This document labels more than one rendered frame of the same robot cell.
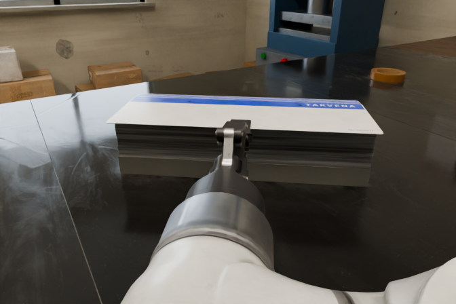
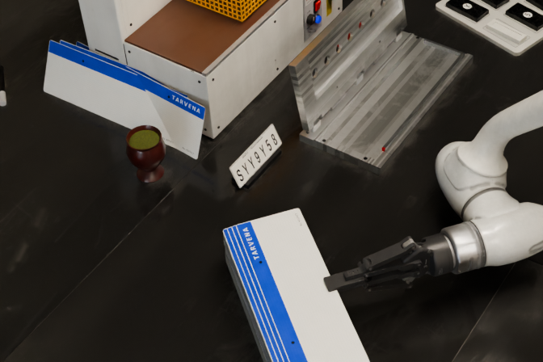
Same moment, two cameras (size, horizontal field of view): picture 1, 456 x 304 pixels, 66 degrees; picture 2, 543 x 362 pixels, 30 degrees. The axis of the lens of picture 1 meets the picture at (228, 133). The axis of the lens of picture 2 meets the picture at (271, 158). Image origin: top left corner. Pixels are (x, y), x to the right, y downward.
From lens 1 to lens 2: 1.89 m
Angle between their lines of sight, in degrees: 87
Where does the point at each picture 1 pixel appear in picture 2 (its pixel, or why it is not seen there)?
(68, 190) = not seen: outside the picture
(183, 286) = (503, 220)
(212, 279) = (495, 216)
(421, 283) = (474, 174)
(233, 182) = (435, 238)
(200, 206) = (463, 237)
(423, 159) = (221, 215)
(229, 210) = (460, 229)
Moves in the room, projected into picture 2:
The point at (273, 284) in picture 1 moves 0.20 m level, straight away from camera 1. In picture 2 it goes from (486, 206) to (384, 229)
